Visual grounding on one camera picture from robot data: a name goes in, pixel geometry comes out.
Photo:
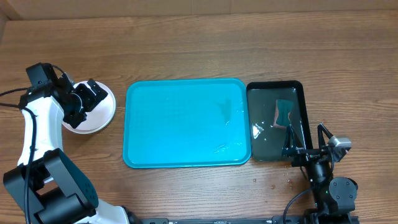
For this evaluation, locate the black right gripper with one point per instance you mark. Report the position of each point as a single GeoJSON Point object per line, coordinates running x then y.
{"type": "Point", "coordinates": [307, 154]}

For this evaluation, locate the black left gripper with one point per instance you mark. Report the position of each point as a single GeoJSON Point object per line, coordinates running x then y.
{"type": "Point", "coordinates": [74, 119]}

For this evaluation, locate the white pink plate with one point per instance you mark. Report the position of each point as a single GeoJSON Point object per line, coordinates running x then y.
{"type": "Point", "coordinates": [99, 117]}

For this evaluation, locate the green orange sponge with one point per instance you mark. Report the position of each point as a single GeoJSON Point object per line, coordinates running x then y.
{"type": "Point", "coordinates": [283, 109]}

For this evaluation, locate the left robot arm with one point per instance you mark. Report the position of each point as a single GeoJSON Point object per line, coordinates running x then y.
{"type": "Point", "coordinates": [46, 184]}

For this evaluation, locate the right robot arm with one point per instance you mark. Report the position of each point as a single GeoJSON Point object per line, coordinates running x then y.
{"type": "Point", "coordinates": [334, 197]}

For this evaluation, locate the black water tray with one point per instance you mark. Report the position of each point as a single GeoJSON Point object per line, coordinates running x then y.
{"type": "Point", "coordinates": [267, 142]}

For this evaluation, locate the teal plastic tray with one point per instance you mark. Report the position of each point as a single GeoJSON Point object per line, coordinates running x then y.
{"type": "Point", "coordinates": [186, 123]}

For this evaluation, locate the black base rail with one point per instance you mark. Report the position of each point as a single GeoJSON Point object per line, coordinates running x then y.
{"type": "Point", "coordinates": [278, 219]}

